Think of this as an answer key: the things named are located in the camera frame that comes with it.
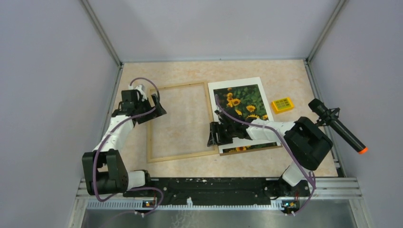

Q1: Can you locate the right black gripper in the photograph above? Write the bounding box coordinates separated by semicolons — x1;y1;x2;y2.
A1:
207;121;236;147

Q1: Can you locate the white matted sunflower photo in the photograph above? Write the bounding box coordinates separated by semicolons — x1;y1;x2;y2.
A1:
208;77;281;151

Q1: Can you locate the light wooden picture frame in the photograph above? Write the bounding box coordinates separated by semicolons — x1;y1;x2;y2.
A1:
146;81;220;164

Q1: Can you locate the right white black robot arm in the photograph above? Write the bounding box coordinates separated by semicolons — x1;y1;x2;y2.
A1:
207;117;333;200

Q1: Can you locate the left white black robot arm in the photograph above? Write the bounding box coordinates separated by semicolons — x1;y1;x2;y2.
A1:
82;86;167;196

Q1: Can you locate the yellow calculator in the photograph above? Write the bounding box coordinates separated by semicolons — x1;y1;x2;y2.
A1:
271;97;295;114

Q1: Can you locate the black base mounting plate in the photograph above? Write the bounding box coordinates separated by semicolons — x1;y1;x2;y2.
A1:
123;177;310;206

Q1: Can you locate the black microphone orange tip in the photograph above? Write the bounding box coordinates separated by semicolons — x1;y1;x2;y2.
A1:
308;98;368;154

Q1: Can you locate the black microphone tripod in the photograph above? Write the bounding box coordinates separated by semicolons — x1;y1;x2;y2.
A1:
316;108;340;127

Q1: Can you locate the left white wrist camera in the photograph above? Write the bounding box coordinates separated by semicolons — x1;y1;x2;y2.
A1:
128;84;148;102

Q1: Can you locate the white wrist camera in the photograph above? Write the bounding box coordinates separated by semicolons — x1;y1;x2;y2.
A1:
214;110;222;118
128;84;148;102

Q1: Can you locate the brown frame backing board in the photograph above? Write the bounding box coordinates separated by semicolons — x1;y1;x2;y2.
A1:
219;142;282;156

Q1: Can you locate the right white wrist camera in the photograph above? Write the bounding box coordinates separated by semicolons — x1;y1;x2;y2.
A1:
214;110;222;118

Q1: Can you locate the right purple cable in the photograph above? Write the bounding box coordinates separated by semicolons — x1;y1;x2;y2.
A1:
214;94;317;216

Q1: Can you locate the white toothed cable rail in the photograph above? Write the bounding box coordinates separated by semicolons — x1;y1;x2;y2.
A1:
86;198;285;211

